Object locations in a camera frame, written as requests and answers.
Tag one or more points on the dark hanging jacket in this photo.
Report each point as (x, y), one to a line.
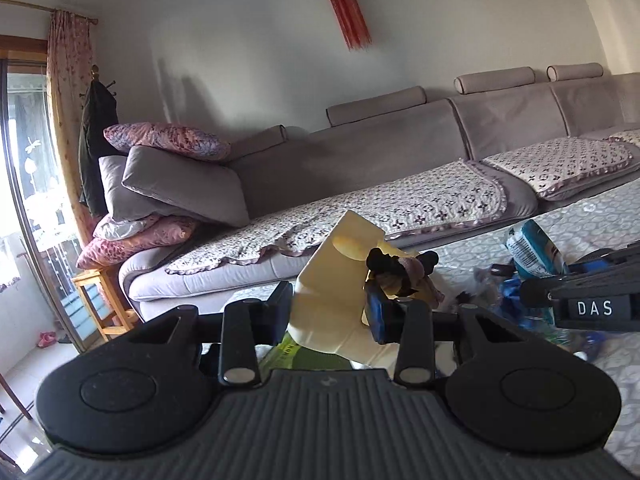
(95, 150)

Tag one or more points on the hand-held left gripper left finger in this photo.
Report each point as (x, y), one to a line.
(280, 306)

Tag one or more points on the quilted cloth-covered desktop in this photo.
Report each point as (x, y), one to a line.
(620, 360)

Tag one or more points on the small quilted sofa cover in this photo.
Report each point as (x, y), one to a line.
(625, 137)

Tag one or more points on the grey fabric sofa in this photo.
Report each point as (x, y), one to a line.
(350, 160)

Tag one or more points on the short quilted sofa cover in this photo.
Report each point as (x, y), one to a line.
(560, 165)

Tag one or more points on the wooden chair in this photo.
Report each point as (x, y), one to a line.
(10, 395)

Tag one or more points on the crumpled blue plastic wrapper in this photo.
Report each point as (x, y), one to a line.
(510, 297)

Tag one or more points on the pink floral curtain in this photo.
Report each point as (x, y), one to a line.
(67, 85)

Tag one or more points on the green packet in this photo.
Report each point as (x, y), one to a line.
(300, 355)

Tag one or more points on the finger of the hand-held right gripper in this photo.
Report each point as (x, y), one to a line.
(597, 260)
(537, 291)

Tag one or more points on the blue snack packet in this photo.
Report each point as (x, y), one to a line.
(532, 250)

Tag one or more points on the large grey cushion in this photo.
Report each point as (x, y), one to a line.
(185, 185)

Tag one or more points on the cream yellow bag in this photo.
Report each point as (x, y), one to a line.
(330, 285)

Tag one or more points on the long quilted sofa cover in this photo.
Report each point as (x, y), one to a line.
(400, 200)

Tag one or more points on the white pillow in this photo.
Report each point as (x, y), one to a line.
(120, 227)

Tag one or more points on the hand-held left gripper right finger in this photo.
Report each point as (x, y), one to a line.
(377, 317)

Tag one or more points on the pink slippers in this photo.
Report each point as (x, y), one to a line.
(46, 339)

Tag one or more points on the glass balcony door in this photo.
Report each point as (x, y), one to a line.
(30, 185)

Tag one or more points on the small plush doll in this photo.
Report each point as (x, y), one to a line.
(400, 270)

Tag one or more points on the wooden stool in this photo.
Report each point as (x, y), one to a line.
(100, 305)

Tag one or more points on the red knot wall ornament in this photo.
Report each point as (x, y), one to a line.
(350, 15)

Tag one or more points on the pink patterned pillow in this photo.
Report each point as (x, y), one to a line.
(165, 140)
(140, 242)

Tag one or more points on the wooden coat rack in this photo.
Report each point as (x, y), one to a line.
(95, 72)

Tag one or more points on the wooden curtain rod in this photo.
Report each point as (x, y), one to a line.
(45, 8)

